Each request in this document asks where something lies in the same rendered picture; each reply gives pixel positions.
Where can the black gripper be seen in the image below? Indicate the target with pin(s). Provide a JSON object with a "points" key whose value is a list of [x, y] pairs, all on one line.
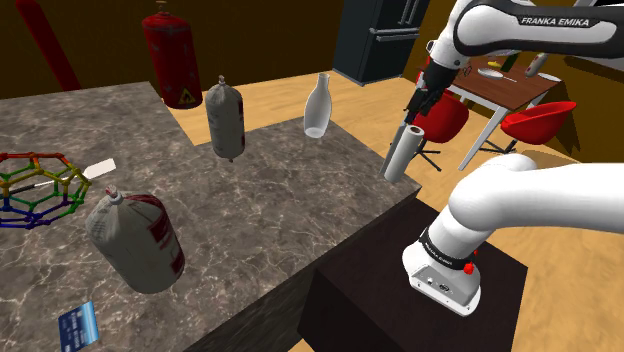
{"points": [[435, 80]]}

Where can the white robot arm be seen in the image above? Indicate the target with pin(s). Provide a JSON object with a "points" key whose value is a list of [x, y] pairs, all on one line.
{"points": [[516, 197]]}

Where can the red chair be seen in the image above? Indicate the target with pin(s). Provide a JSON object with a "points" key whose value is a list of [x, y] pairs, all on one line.
{"points": [[536, 122], [446, 119]]}

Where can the dark refrigerator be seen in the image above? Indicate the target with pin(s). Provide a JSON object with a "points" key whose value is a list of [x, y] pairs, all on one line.
{"points": [[375, 44]]}

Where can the brown dining table white legs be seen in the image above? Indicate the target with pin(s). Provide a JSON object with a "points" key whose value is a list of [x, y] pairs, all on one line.
{"points": [[507, 92]]}

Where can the grey paper roll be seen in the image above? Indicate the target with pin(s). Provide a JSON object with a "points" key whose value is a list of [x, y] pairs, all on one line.
{"points": [[402, 153]]}

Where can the white bottle vase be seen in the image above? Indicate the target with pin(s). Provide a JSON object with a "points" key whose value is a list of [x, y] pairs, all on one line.
{"points": [[318, 107]]}

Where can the small grey gas cylinder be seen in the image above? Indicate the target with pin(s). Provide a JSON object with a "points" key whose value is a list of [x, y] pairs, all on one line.
{"points": [[224, 119]]}

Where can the dark robot stand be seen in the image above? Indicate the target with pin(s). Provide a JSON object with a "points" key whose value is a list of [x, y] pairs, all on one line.
{"points": [[370, 292]]}

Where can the red gas cylinder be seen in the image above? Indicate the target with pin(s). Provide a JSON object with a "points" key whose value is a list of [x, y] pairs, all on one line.
{"points": [[173, 58]]}

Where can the large grey gas cylinder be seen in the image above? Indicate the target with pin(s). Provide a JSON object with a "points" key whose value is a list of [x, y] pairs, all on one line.
{"points": [[134, 239]]}

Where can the red slanted bar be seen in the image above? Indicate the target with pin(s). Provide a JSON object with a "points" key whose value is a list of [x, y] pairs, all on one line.
{"points": [[48, 44]]}

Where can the blue card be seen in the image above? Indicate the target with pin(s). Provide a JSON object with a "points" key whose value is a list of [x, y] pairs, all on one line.
{"points": [[78, 327]]}

